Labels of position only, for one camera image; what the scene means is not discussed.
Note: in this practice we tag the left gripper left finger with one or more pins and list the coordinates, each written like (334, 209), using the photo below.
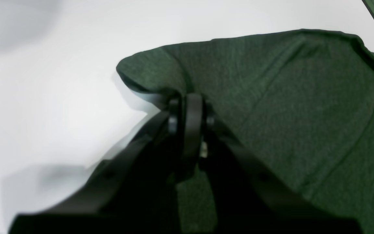
(175, 130)

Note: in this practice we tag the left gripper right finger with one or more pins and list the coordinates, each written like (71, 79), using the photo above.
(199, 119)

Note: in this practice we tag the green long-sleeve shirt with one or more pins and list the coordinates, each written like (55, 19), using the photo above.
(301, 101)

